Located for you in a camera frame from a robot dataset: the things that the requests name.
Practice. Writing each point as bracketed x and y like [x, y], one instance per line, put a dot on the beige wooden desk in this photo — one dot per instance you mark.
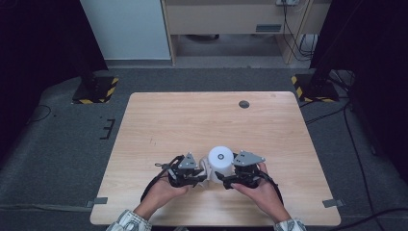
[224, 19]

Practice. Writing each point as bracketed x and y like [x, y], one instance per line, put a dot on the black stand with striped base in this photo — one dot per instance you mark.
[94, 91]
[316, 89]

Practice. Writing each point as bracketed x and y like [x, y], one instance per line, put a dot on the person's left hand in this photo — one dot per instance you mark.
[163, 195]

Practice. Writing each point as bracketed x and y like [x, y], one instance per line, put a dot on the black curtain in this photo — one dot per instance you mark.
[375, 48]
[38, 48]

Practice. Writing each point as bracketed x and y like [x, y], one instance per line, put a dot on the grey round table grommet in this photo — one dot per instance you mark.
[244, 104]

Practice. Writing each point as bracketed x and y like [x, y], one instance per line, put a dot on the white power strip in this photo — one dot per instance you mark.
[287, 2]

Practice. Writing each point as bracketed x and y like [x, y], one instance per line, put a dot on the white cabinet panel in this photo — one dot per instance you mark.
[128, 29]

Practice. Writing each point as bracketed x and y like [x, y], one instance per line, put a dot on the white cloth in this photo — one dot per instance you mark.
[205, 168]

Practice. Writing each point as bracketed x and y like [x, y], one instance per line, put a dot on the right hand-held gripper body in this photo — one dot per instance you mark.
[245, 173]

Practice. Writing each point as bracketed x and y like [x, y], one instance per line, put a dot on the grey tape strip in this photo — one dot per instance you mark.
[96, 202]
[333, 202]

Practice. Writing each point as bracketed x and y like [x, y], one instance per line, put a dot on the person's right hand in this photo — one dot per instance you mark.
[264, 199]

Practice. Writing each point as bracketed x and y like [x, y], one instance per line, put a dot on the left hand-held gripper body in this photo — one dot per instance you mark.
[181, 174]

